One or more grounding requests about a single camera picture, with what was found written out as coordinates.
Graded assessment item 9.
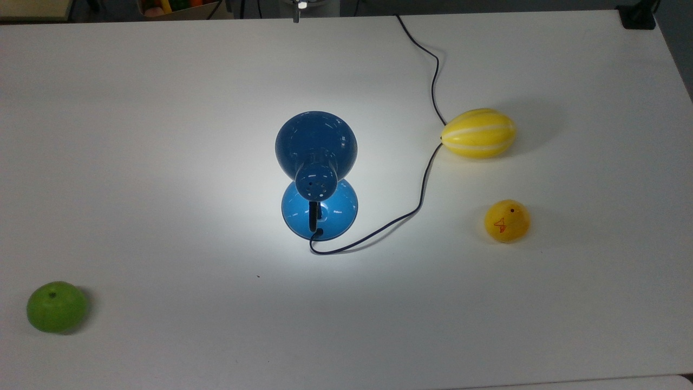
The cardboard box of toy fruit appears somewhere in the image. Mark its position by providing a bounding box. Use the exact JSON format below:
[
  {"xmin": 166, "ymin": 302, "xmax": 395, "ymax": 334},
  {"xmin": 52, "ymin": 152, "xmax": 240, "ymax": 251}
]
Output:
[{"xmin": 138, "ymin": 0, "xmax": 224, "ymax": 20}]

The green apple toy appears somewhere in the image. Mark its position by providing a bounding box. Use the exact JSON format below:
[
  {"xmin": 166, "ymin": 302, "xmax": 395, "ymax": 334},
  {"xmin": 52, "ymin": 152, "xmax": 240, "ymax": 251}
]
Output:
[{"xmin": 26, "ymin": 281, "xmax": 88, "ymax": 334}]

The yellow striped melon toy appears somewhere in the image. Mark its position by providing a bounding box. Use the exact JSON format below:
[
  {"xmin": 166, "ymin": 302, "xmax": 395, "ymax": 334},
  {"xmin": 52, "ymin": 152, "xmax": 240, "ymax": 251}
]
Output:
[{"xmin": 441, "ymin": 108, "xmax": 517, "ymax": 160}]

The blue desk lamp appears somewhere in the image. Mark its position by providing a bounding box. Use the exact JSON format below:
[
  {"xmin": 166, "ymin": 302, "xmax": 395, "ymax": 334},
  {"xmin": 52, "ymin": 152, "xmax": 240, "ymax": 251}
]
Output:
[{"xmin": 274, "ymin": 111, "xmax": 359, "ymax": 241}]

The yellow pear toy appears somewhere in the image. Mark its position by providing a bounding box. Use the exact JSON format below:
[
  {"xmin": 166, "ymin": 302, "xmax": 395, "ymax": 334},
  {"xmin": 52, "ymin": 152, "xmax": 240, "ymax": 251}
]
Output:
[{"xmin": 484, "ymin": 199, "xmax": 531, "ymax": 244}]

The black table clamp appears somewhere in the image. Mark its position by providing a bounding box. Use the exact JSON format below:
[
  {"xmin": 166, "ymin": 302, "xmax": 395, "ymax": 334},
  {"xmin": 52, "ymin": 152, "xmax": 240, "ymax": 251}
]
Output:
[{"xmin": 617, "ymin": 0, "xmax": 659, "ymax": 30}]

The black lamp power cable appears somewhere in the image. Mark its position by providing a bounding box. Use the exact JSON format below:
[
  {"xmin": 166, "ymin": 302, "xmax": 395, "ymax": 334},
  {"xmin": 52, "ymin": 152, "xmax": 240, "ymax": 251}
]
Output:
[{"xmin": 309, "ymin": 14, "xmax": 448, "ymax": 255}]

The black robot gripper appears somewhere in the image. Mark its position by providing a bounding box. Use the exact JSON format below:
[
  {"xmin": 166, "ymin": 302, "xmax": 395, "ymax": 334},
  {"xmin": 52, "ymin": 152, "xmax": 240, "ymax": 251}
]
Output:
[{"xmin": 283, "ymin": 0, "xmax": 325, "ymax": 24}]

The tan wooden board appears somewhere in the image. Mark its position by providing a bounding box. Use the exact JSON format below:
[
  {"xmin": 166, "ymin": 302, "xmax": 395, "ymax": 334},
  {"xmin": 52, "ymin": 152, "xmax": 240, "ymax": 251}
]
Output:
[{"xmin": 0, "ymin": 0, "xmax": 75, "ymax": 22}]

